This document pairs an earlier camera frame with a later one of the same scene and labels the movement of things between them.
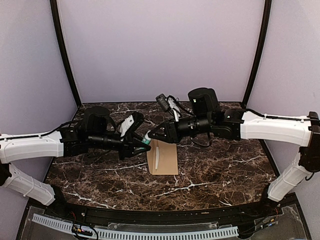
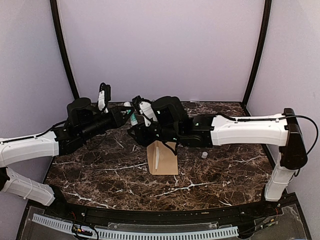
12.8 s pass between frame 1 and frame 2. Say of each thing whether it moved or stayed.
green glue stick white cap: moved
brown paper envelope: stayed
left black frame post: stayed
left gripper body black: moved
